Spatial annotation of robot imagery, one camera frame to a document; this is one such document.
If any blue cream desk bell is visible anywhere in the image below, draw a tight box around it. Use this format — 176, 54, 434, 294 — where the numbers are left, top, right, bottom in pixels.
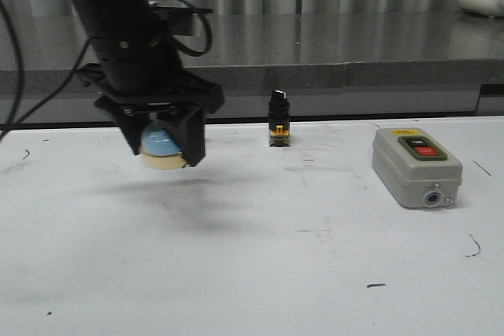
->
139, 121, 187, 170

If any black yellow selector switch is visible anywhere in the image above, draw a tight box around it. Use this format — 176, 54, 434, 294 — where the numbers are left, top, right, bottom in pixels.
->
268, 90, 291, 147

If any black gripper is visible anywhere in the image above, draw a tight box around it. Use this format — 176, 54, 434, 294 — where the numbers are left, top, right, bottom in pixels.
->
77, 64, 224, 167

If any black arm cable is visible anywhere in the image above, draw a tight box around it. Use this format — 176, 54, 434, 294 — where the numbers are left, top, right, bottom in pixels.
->
0, 0, 215, 142

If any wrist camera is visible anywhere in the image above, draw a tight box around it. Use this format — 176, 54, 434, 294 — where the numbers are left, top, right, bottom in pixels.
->
149, 0, 213, 36

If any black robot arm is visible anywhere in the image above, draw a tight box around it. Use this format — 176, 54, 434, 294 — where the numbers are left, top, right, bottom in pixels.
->
72, 0, 224, 167

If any grey stone counter ledge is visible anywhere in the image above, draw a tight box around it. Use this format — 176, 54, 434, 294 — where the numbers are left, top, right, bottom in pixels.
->
13, 11, 503, 124

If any grey on off switch box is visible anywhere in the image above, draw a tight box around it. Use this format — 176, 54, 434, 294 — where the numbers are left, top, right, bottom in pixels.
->
372, 128, 463, 209

